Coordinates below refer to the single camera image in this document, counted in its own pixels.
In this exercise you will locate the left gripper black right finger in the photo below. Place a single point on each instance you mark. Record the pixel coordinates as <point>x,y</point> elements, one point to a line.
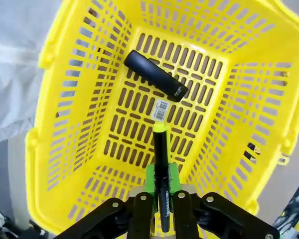
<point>189,219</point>

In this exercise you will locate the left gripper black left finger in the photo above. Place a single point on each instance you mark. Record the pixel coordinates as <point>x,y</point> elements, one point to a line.
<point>139,219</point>

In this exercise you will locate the black pen with yellow ends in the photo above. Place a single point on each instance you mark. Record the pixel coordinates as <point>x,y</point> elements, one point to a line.
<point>163,161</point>

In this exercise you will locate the yellow plastic shopping basket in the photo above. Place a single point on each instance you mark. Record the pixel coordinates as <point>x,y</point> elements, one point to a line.
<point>214,104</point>

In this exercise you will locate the person in white jacket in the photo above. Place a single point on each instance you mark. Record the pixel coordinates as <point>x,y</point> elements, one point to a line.
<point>15,74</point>

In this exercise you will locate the white barcode sticker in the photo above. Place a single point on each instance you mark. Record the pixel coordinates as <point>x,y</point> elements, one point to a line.
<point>161,109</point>

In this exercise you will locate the black oblong plastic case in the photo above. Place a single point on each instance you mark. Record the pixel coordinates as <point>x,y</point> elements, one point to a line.
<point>155,74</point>

